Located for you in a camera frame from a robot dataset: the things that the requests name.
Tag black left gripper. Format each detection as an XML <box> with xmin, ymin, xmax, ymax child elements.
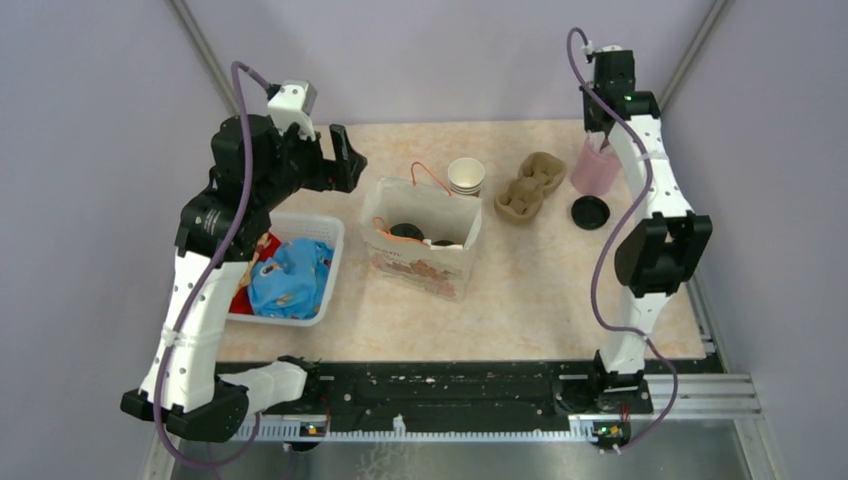
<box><xmin>255</xmin><ymin>114</ymin><xmax>366</xmax><ymax>210</ymax></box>

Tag paper takeout bag orange handles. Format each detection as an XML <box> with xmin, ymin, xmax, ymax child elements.
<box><xmin>359</xmin><ymin>161</ymin><xmax>483</xmax><ymax>302</ymax></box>

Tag stack of paper cups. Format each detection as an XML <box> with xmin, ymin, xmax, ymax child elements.
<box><xmin>447</xmin><ymin>157</ymin><xmax>486</xmax><ymax>197</ymax></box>

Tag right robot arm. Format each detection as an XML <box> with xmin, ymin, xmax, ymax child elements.
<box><xmin>581</xmin><ymin>45</ymin><xmax>713</xmax><ymax>412</ymax></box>

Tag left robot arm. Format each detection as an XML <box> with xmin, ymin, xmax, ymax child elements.
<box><xmin>120</xmin><ymin>114</ymin><xmax>367</xmax><ymax>443</ymax></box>

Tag white plastic basket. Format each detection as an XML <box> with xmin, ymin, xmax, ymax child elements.
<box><xmin>228</xmin><ymin>212</ymin><xmax>345</xmax><ymax>327</ymax></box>

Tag pink straw holder cup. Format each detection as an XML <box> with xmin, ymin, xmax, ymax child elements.
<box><xmin>571</xmin><ymin>133</ymin><xmax>621</xmax><ymax>196</ymax></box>

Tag blue snack bag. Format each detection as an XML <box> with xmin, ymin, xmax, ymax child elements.
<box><xmin>246</xmin><ymin>238</ymin><xmax>335</xmax><ymax>320</ymax></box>

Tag black lid stack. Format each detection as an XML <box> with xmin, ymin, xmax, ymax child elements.
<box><xmin>570</xmin><ymin>195</ymin><xmax>611</xmax><ymax>231</ymax></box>

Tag brown pulp cup carrier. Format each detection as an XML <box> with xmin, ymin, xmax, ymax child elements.
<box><xmin>494</xmin><ymin>152</ymin><xmax>567</xmax><ymax>225</ymax></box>

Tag red snack bag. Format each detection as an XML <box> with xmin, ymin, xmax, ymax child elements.
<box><xmin>228</xmin><ymin>231</ymin><xmax>283</xmax><ymax>317</ymax></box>

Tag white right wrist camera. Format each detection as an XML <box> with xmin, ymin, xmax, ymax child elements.
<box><xmin>581</xmin><ymin>41</ymin><xmax>623</xmax><ymax>59</ymax></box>

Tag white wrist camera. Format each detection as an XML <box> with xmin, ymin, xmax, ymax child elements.
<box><xmin>581</xmin><ymin>41</ymin><xmax>623</xmax><ymax>59</ymax></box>
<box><xmin>267</xmin><ymin>80</ymin><xmax>317</xmax><ymax>141</ymax></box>

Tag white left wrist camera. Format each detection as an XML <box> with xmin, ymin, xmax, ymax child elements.
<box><xmin>267</xmin><ymin>80</ymin><xmax>317</xmax><ymax>141</ymax></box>

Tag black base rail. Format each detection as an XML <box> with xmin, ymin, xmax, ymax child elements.
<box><xmin>218</xmin><ymin>359</ymin><xmax>720</xmax><ymax>439</ymax></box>

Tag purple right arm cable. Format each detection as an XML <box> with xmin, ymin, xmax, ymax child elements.
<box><xmin>566</xmin><ymin>27</ymin><xmax>680</xmax><ymax>455</ymax></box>

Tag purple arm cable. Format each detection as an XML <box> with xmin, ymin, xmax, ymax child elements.
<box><xmin>566</xmin><ymin>27</ymin><xmax>680</xmax><ymax>455</ymax></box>
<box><xmin>152</xmin><ymin>60</ymin><xmax>273</xmax><ymax>472</ymax></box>

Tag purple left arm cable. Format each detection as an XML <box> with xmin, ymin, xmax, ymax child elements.
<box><xmin>152</xmin><ymin>60</ymin><xmax>273</xmax><ymax>472</ymax></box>

